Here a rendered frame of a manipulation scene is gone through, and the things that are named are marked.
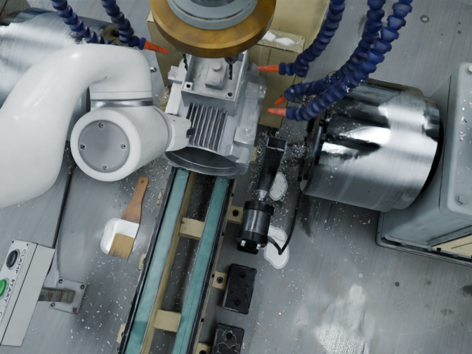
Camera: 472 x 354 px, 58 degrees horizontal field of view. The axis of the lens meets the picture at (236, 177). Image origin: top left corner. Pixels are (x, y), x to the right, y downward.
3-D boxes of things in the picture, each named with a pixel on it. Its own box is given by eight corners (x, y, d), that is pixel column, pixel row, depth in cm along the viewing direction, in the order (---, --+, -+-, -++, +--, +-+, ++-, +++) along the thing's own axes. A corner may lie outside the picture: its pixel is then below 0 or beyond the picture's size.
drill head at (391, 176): (278, 97, 102) (294, 33, 78) (450, 135, 100) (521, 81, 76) (256, 197, 95) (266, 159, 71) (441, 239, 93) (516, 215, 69)
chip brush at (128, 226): (135, 175, 108) (134, 174, 107) (154, 180, 107) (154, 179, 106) (107, 255, 102) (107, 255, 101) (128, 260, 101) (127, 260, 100)
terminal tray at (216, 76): (197, 55, 87) (194, 34, 80) (248, 66, 86) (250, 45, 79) (182, 108, 83) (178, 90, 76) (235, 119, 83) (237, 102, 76)
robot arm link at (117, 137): (107, 97, 61) (113, 162, 63) (62, 102, 48) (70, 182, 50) (166, 97, 60) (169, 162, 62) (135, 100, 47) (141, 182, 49)
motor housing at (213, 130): (184, 88, 102) (175, 40, 83) (263, 105, 101) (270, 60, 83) (161, 166, 96) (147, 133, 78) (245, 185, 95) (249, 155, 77)
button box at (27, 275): (38, 245, 82) (11, 237, 78) (57, 248, 77) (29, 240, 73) (3, 338, 77) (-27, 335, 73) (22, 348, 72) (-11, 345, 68)
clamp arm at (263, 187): (257, 180, 87) (269, 130, 63) (271, 184, 87) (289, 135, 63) (253, 197, 86) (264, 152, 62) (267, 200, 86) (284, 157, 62)
